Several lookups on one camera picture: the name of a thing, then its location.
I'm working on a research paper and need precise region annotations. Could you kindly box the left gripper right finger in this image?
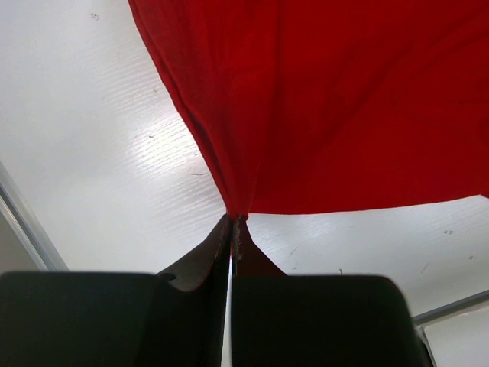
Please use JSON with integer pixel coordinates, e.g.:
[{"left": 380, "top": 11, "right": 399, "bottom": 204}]
[{"left": 231, "top": 218, "right": 429, "bottom": 366}]

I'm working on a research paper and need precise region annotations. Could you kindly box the aluminium table edge rail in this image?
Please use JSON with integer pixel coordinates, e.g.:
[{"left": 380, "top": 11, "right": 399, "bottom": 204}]
[{"left": 1, "top": 166, "right": 488, "bottom": 326}]

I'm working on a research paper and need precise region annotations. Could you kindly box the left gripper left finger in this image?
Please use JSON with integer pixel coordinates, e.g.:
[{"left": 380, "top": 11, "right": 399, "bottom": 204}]
[{"left": 1, "top": 216, "right": 232, "bottom": 366}]

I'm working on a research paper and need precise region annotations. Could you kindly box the red t shirt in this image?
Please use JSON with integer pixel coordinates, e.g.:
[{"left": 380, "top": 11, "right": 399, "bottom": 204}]
[{"left": 130, "top": 0, "right": 488, "bottom": 216}]

